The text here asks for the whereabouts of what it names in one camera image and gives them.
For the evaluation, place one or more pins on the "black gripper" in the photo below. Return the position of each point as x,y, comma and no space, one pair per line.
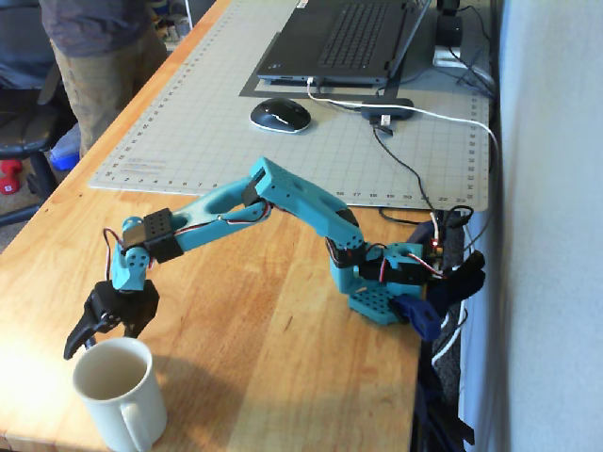
126,310

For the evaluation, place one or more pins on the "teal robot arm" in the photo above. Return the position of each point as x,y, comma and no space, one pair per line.
301,198

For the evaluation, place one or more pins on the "white ceramic mug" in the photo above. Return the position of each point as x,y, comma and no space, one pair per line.
118,405

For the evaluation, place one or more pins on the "red dumbbell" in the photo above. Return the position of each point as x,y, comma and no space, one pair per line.
9,181

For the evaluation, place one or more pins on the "grey gridded cutting mat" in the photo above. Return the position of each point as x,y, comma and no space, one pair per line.
212,141

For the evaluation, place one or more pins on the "black office chair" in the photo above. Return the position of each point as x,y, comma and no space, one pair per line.
23,122

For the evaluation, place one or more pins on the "person in grey shirt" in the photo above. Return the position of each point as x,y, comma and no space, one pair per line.
103,70

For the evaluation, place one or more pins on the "black computer mouse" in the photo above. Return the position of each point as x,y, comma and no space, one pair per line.
280,115

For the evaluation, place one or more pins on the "white shelf with clutter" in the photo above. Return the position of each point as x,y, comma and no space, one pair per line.
172,28

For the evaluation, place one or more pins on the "blue and black clamp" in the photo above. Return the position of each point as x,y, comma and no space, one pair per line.
419,315

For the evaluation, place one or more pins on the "dark fabric bag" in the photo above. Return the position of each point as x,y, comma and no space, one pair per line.
447,381

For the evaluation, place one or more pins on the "black usb hub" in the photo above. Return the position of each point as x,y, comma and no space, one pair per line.
388,109

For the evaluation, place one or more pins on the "black laptop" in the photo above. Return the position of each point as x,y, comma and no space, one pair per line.
358,37

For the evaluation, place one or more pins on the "black camera stand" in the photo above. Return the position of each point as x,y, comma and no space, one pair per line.
450,28

